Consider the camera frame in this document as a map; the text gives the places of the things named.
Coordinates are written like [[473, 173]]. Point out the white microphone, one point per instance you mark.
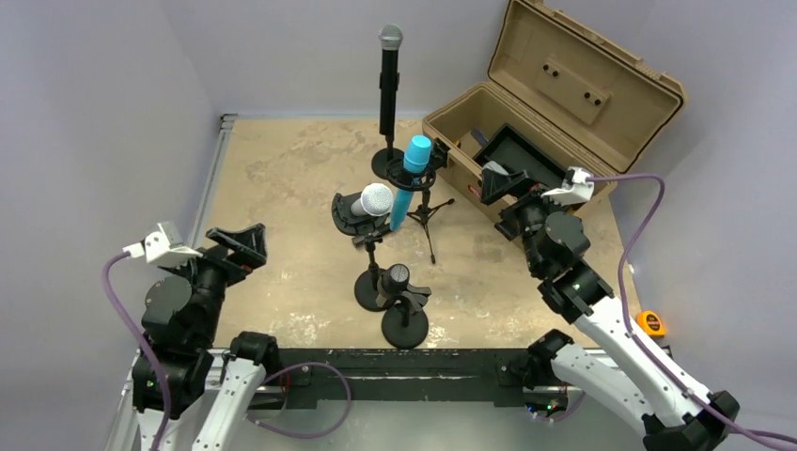
[[375, 200]]

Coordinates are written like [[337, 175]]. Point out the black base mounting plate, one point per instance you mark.
[[496, 376]]

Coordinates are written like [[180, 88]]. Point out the round base tall stand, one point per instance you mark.
[[383, 157]]

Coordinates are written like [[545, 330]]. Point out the tan plastic toolbox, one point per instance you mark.
[[575, 94]]

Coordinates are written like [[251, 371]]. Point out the small black microphone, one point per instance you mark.
[[394, 280]]

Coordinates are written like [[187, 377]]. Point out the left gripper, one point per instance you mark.
[[247, 248]]

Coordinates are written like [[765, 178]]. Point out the black shock mount cradle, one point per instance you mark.
[[349, 224]]

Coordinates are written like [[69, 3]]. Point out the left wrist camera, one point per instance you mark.
[[163, 247]]

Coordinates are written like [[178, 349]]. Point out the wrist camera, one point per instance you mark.
[[577, 187], [163, 247]]

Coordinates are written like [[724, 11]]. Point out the tripod stand with shock mount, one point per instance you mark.
[[420, 209]]

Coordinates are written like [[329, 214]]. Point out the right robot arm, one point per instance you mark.
[[666, 406]]

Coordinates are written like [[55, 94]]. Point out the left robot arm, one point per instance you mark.
[[179, 327]]

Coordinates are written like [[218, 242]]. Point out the grey white object in tray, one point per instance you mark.
[[492, 170]]

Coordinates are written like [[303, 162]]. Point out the tall black silver microphone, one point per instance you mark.
[[390, 38]]

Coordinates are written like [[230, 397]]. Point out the yellow tape measure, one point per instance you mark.
[[651, 324]]

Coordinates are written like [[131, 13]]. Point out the clip stand round base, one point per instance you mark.
[[405, 325]]

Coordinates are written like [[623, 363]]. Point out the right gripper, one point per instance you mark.
[[495, 186]]

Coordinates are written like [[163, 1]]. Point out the blue microphone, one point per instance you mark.
[[415, 161]]

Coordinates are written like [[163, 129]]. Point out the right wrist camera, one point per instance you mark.
[[577, 187]]

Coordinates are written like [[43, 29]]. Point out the black toolbox tray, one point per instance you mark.
[[516, 153]]

